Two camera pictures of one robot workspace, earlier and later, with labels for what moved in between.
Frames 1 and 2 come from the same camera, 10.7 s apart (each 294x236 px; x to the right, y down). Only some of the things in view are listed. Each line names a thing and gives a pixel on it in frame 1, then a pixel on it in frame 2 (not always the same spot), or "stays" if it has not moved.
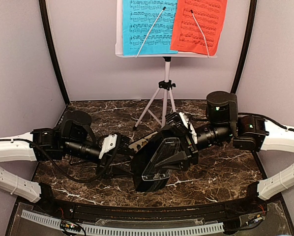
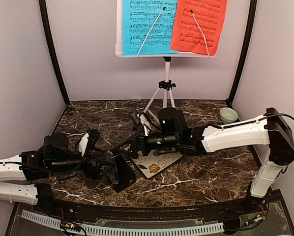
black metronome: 147,176 to 125,175
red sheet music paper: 188,37 stays
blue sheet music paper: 139,16 stays
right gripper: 188,142 to 134,144
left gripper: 108,154 to 96,173
